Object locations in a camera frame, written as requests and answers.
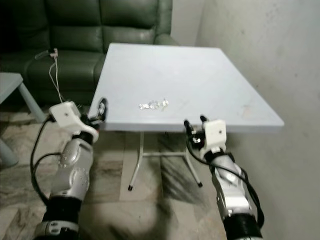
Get silver keys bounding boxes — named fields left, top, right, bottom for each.
left=138, top=98, right=170, bottom=112

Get white folding table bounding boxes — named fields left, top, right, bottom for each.
left=87, top=43, right=285, bottom=192

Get small grey side table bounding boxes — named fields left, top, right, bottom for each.
left=0, top=72, right=48, bottom=168

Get dark green leather sofa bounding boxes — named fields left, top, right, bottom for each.
left=0, top=0, right=180, bottom=108

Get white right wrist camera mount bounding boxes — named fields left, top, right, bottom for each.
left=201, top=119, right=227, bottom=155

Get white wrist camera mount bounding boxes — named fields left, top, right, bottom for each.
left=48, top=101, right=97, bottom=142
left=201, top=119, right=227, bottom=155

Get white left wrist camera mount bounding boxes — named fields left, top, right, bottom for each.
left=48, top=101, right=97, bottom=142

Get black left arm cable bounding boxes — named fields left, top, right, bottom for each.
left=30, top=117, right=66, bottom=211

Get thin white charging cable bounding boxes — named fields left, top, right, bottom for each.
left=35, top=48, right=66, bottom=106

